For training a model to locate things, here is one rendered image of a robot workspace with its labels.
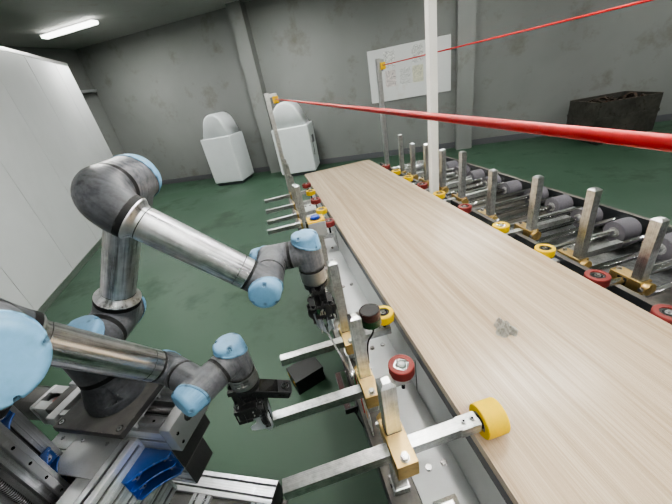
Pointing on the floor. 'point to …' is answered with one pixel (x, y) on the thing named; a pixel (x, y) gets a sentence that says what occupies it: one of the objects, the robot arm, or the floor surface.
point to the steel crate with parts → (616, 111)
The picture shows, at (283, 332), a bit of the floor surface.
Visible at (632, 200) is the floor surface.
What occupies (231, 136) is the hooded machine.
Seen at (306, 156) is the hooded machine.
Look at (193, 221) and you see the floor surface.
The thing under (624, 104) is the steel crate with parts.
